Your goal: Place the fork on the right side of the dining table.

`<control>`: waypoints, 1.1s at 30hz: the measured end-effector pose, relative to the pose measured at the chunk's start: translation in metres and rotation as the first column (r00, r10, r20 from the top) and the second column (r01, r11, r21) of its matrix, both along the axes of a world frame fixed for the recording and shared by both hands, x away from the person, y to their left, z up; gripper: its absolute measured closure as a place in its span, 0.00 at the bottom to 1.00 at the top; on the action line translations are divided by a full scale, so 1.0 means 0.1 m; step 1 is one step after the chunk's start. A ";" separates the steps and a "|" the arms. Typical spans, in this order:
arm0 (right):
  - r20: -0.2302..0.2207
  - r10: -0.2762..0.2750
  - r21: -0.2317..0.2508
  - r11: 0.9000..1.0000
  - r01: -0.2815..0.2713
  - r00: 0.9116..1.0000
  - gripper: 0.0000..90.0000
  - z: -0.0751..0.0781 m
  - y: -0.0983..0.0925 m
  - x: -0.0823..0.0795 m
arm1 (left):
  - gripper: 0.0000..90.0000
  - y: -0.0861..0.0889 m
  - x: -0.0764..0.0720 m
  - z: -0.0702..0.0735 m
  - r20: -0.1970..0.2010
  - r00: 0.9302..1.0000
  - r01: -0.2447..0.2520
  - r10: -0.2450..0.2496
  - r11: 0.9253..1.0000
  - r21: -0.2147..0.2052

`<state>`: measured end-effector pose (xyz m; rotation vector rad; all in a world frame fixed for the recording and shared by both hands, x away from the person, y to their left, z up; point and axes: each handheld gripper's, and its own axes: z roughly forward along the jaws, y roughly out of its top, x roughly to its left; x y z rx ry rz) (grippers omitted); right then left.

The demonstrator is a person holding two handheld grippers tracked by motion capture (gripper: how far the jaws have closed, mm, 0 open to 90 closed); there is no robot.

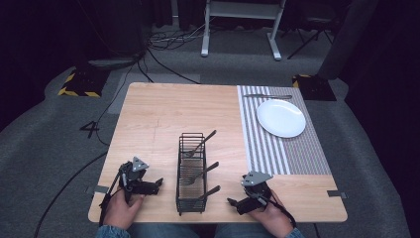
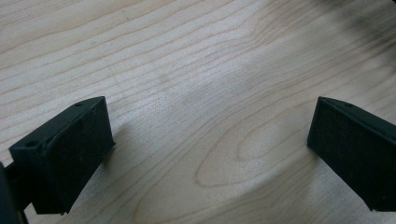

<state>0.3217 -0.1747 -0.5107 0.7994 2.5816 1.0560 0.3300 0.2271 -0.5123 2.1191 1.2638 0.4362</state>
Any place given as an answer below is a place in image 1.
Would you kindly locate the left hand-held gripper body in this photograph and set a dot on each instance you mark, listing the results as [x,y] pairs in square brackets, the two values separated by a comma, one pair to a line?
[133,177]

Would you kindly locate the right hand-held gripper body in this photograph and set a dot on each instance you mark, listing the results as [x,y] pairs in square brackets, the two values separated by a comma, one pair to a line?
[257,190]

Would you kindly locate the person's right hand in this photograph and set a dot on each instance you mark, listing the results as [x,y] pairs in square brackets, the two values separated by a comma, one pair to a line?
[272,219]

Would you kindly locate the person's left hand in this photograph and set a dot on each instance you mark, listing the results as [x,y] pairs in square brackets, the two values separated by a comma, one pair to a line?
[120,211]

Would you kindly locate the grey tape strip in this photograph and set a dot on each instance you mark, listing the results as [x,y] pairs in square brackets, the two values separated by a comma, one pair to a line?
[100,189]
[336,194]

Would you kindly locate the person's legs in jeans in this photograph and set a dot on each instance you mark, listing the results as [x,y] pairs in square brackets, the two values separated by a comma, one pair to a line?
[171,230]

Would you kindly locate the person's right denim sleeve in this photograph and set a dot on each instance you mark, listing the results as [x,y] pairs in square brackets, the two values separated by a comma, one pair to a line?
[294,233]

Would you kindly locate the person's denim sleeve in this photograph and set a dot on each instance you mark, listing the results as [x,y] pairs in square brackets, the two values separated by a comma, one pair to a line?
[294,233]
[112,232]

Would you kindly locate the person's left denim sleeve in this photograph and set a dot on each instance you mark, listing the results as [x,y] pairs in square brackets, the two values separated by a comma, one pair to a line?
[112,232]

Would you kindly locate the grey striped placemat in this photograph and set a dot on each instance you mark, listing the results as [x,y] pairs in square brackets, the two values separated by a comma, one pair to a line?
[303,155]

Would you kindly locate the black tape floor mark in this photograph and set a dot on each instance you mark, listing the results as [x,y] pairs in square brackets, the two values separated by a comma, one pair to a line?
[90,127]

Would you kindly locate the white round plate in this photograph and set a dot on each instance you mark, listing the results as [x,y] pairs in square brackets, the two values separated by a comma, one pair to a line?
[281,118]

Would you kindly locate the silver table knife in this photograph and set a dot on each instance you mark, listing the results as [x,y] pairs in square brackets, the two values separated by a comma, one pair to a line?
[267,96]

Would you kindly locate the black yellow striped stand base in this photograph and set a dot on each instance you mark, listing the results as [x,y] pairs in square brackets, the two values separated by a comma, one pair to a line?
[84,82]
[313,87]

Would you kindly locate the black tripod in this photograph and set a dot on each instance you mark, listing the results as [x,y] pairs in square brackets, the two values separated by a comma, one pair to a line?
[312,36]

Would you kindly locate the grey padded post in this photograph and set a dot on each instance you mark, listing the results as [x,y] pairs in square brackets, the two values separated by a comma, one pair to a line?
[346,36]

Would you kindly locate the white metal desk frame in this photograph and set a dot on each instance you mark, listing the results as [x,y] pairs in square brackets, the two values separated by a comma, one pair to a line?
[242,10]

